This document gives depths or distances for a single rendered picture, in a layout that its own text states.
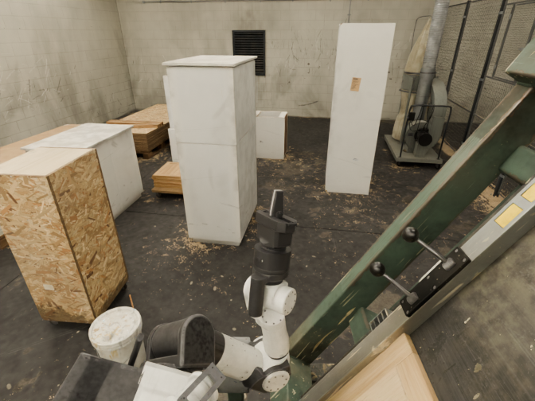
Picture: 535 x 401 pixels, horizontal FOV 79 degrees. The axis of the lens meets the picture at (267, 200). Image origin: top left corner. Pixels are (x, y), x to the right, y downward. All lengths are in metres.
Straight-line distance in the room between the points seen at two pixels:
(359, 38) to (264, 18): 4.78
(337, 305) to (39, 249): 1.95
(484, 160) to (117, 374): 0.98
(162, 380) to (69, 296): 2.00
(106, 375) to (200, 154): 2.46
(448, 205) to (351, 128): 3.32
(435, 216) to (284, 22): 7.81
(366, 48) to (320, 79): 4.52
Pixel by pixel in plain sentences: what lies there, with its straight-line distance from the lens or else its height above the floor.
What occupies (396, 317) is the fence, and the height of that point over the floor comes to 1.33.
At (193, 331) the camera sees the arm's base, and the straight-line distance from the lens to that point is 0.81.
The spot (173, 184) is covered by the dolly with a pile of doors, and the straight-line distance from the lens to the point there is 4.43.
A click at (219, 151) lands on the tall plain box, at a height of 1.02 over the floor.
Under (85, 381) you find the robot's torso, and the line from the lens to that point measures 0.75.
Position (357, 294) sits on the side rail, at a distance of 1.15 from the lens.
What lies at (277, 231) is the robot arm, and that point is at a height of 1.58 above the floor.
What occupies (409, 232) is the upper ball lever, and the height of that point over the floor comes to 1.56.
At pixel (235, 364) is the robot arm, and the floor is 1.22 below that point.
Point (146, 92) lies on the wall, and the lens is 9.89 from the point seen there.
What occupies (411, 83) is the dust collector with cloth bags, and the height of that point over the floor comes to 1.19.
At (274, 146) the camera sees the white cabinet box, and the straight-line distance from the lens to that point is 5.64.
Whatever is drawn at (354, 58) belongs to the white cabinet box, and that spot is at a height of 1.70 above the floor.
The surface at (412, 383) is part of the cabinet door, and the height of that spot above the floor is 1.28.
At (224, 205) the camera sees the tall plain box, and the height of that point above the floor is 0.48.
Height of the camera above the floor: 1.97
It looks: 27 degrees down
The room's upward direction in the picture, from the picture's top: straight up
